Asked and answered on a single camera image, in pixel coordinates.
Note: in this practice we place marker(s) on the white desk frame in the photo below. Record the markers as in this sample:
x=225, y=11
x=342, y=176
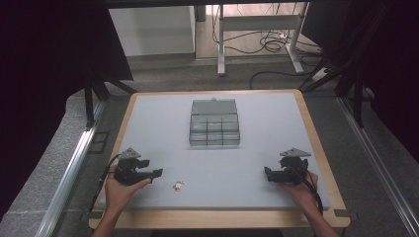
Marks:
x=257, y=23

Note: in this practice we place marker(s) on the white power strip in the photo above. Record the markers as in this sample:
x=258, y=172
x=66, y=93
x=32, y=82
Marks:
x=320, y=74

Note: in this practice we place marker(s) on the person's left hand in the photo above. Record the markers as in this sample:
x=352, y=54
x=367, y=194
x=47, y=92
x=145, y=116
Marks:
x=118, y=194

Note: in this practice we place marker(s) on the person's right hand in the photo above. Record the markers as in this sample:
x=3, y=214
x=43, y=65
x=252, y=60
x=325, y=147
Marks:
x=304, y=194

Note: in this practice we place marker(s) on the dark curtain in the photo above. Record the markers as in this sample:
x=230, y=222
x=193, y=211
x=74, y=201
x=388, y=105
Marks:
x=388, y=59
x=49, y=65

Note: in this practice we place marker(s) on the grey table mat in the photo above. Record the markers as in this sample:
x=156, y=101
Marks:
x=214, y=171

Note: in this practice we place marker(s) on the metal floor rail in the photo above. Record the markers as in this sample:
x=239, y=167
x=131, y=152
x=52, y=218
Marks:
x=70, y=174
x=378, y=158

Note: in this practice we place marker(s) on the wooden table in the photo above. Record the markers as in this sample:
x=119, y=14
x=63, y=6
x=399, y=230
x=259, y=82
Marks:
x=214, y=219

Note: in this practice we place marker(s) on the black metal stand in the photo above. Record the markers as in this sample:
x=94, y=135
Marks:
x=95, y=92
x=349, y=72

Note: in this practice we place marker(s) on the dark floor plate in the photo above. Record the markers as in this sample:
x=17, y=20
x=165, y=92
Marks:
x=98, y=142

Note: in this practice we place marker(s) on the small pale trinket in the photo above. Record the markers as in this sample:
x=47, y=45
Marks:
x=178, y=186

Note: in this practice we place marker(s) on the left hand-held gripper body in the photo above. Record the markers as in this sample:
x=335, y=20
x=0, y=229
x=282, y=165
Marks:
x=126, y=171

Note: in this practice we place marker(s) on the clear plastic compartment box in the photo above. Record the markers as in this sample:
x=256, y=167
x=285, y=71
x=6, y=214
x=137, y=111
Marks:
x=214, y=126

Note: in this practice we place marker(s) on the white cabinet panel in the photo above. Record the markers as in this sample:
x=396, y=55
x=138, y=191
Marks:
x=151, y=31

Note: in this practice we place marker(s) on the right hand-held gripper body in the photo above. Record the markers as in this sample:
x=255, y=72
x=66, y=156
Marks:
x=293, y=171

